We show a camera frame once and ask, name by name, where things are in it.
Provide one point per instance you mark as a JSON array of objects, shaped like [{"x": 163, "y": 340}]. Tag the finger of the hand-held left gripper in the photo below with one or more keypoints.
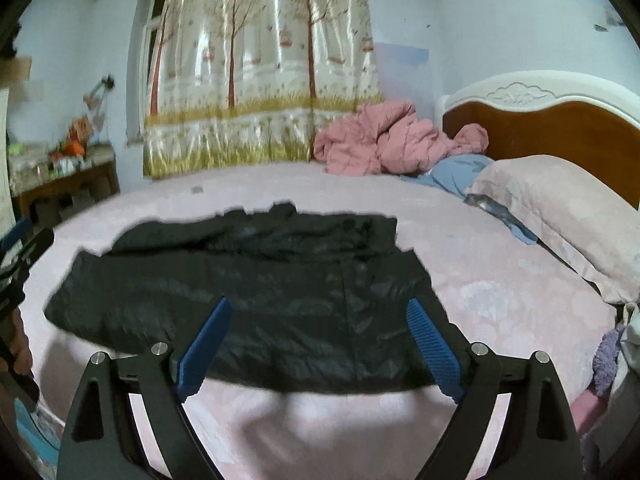
[{"x": 25, "y": 250}]

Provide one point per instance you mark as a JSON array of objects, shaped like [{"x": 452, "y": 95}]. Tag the orange toy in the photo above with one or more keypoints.
[{"x": 72, "y": 148}]

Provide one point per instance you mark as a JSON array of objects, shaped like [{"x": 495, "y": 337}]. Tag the purple fluffy cloth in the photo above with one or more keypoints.
[{"x": 607, "y": 360}]

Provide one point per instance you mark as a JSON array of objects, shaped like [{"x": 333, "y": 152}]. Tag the clutter of desk items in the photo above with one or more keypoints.
[{"x": 45, "y": 157}]

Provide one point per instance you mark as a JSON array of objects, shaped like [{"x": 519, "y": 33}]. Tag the light blue cloth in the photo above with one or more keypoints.
[{"x": 450, "y": 172}]

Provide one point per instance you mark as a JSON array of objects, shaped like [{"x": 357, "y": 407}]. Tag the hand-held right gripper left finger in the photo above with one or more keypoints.
[{"x": 205, "y": 350}]

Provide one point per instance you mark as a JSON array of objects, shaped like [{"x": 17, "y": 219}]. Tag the black puffer jacket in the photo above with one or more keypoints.
[{"x": 275, "y": 300}]

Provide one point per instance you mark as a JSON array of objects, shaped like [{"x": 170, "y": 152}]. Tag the tree print curtain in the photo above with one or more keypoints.
[{"x": 260, "y": 70}]

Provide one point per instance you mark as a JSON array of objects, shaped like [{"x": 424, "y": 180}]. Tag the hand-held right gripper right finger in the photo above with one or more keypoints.
[{"x": 432, "y": 350}]

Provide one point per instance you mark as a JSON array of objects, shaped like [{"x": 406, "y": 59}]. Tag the bed with pink sheet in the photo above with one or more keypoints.
[{"x": 500, "y": 300}]

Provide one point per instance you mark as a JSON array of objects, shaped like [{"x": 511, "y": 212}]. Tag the wooden desk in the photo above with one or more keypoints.
[{"x": 75, "y": 190}]

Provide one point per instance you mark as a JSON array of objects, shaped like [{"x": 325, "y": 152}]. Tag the white window frame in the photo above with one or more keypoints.
[{"x": 145, "y": 60}]

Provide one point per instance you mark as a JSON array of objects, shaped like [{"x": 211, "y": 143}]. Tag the white and wooden headboard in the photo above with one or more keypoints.
[{"x": 550, "y": 130}]

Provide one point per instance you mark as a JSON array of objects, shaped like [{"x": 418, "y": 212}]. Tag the pink pillow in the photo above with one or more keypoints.
[{"x": 565, "y": 210}]

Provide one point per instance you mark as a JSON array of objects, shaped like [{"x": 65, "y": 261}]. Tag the pile of pale clothes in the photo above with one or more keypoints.
[{"x": 625, "y": 385}]

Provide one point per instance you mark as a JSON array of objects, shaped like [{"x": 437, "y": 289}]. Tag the pink quilt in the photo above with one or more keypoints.
[{"x": 380, "y": 142}]

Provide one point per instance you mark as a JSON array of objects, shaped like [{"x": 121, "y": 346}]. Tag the pink wall lamp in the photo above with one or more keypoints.
[{"x": 92, "y": 97}]

